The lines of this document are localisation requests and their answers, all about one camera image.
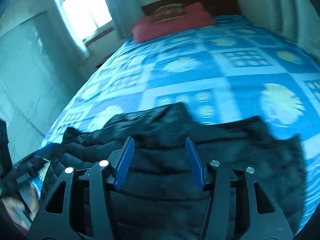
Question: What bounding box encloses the pale wardrobe with circle pattern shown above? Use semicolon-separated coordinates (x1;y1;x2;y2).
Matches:
0;5;83;165

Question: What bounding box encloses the red pillow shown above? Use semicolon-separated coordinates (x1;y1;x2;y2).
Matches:
132;2;218;43

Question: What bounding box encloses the black puffer jacket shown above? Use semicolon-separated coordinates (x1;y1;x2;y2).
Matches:
41;102;307;240

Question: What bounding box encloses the bed with blue patterned sheet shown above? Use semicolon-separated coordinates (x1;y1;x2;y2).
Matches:
40;15;320;240

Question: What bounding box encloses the pale curtain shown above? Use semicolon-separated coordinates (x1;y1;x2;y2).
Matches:
272;0;320;45

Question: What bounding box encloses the wooden headboard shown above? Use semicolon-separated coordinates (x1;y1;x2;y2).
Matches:
141;0;242;18

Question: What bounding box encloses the grey curtain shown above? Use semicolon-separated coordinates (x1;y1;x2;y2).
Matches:
99;0;133;40

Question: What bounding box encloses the white curtain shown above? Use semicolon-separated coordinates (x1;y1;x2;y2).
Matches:
47;0;90;60

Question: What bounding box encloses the wooden nightstand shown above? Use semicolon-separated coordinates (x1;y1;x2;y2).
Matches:
95;54;113;68

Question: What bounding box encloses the brown printed cushion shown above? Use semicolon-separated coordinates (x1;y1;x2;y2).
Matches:
151;4;187;25

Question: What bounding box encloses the person's left hand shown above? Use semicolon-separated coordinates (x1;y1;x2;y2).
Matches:
1;184;40;230

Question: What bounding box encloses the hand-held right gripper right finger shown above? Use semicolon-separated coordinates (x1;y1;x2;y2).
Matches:
185;136;293;240

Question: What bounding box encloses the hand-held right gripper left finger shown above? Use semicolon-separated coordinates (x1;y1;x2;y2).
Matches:
27;136;135;240

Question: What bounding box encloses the window with wooden sill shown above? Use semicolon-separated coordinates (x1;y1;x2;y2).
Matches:
51;0;115;45

